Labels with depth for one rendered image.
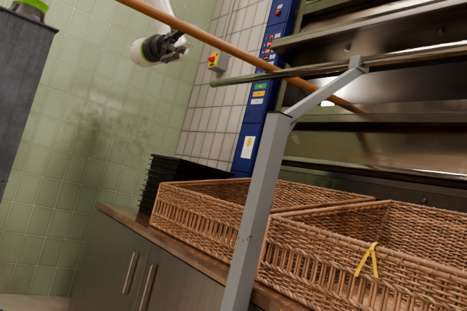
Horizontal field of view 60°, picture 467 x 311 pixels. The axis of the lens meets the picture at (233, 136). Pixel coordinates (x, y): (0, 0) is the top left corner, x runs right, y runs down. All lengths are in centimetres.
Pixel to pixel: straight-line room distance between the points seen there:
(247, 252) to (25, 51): 117
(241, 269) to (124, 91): 172
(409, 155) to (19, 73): 138
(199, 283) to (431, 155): 76
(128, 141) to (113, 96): 28
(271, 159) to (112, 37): 172
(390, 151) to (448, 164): 20
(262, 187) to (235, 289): 21
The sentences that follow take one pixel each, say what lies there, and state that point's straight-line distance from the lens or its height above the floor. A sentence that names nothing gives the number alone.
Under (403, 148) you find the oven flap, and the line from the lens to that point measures 139.
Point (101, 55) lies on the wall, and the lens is 240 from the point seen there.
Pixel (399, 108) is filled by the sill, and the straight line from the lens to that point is 144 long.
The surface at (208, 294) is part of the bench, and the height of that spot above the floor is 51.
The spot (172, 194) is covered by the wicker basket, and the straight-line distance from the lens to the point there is 138.
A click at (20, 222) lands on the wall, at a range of 235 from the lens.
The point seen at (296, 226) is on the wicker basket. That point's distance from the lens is 90.
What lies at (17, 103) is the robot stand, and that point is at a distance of 168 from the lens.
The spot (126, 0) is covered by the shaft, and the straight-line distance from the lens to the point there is 116.
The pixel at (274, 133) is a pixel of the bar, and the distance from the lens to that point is 86.
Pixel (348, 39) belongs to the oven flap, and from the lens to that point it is 156.
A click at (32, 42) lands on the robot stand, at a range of 171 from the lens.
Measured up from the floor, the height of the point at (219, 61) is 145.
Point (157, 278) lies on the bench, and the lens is 128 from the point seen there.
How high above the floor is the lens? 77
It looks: 8 degrees up
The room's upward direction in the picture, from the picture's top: 14 degrees clockwise
